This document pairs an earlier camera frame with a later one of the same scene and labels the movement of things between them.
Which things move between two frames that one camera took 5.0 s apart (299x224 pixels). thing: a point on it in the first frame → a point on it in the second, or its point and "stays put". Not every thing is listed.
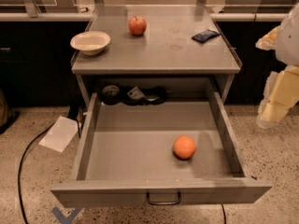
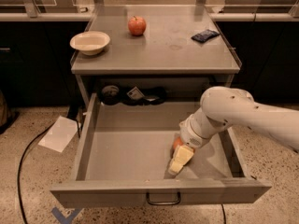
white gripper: x=289 y=44 → x=191 y=136
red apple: x=136 y=26 stays put
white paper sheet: x=60 y=133 stays put
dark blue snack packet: x=205 y=35 stays put
